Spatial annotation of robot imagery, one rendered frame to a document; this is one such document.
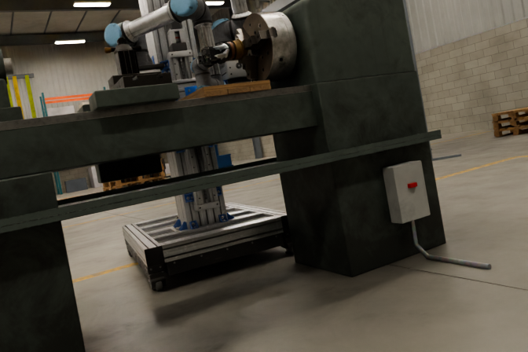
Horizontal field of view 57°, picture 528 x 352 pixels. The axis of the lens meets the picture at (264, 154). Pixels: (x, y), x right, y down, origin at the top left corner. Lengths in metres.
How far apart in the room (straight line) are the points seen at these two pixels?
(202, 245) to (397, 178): 1.05
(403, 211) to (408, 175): 0.17
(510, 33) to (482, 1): 1.15
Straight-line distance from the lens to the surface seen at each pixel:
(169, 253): 2.55
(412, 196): 2.31
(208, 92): 1.92
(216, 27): 2.86
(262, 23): 2.18
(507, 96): 13.22
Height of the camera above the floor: 0.65
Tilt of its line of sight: 1 degrees down
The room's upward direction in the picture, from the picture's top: 10 degrees counter-clockwise
